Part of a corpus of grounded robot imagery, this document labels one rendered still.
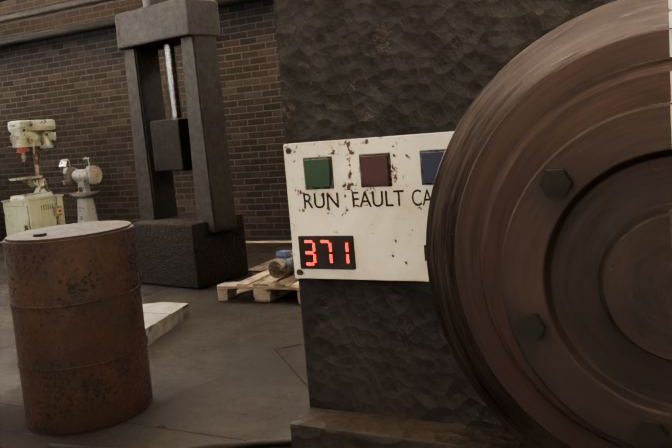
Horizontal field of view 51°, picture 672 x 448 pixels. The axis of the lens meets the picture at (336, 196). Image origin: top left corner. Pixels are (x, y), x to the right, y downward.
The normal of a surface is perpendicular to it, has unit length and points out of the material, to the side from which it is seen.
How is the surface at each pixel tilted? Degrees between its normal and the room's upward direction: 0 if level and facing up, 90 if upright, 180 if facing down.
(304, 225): 90
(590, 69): 90
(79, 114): 90
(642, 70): 28
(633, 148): 90
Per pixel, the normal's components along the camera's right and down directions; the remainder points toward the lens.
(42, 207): 0.89, -0.03
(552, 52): -0.44, 0.13
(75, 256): 0.40, 0.06
